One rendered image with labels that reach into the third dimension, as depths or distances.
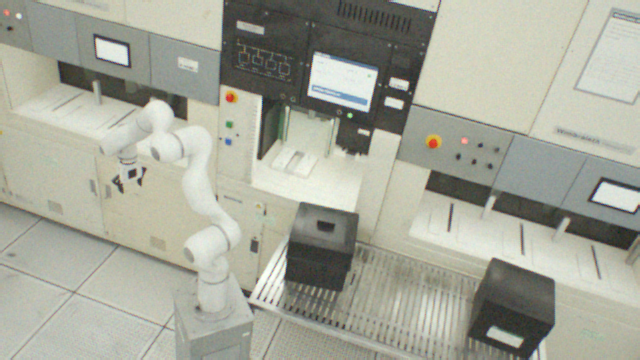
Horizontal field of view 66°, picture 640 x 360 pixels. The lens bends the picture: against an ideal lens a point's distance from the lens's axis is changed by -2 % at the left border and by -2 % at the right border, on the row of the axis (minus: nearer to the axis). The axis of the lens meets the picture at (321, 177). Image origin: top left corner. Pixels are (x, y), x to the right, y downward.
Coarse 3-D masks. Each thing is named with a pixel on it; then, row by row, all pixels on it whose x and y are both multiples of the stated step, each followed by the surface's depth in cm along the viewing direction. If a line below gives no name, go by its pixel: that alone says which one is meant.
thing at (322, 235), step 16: (304, 208) 231; (320, 208) 233; (304, 224) 222; (320, 224) 223; (336, 224) 226; (352, 224) 228; (304, 240) 214; (320, 240) 216; (336, 240) 217; (352, 240) 219; (288, 256) 218; (304, 256) 216; (320, 256) 215; (336, 256) 214; (352, 256) 213
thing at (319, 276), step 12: (288, 264) 221; (300, 264) 220; (312, 264) 219; (288, 276) 226; (300, 276) 225; (312, 276) 224; (324, 276) 222; (336, 276) 221; (324, 288) 227; (336, 288) 226
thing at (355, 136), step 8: (344, 120) 284; (344, 128) 287; (352, 128) 286; (360, 128) 284; (368, 128) 283; (336, 136) 291; (344, 136) 290; (352, 136) 288; (360, 136) 287; (368, 136) 285; (336, 144) 294; (344, 144) 293; (352, 144) 291; (360, 144) 290; (368, 144) 288; (360, 152) 297
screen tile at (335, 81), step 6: (318, 60) 213; (324, 60) 212; (318, 66) 215; (324, 66) 214; (330, 66) 213; (342, 66) 211; (336, 72) 214; (342, 72) 213; (318, 78) 218; (324, 78) 217; (330, 78) 216; (336, 78) 215; (324, 84) 218; (330, 84) 217; (336, 84) 217
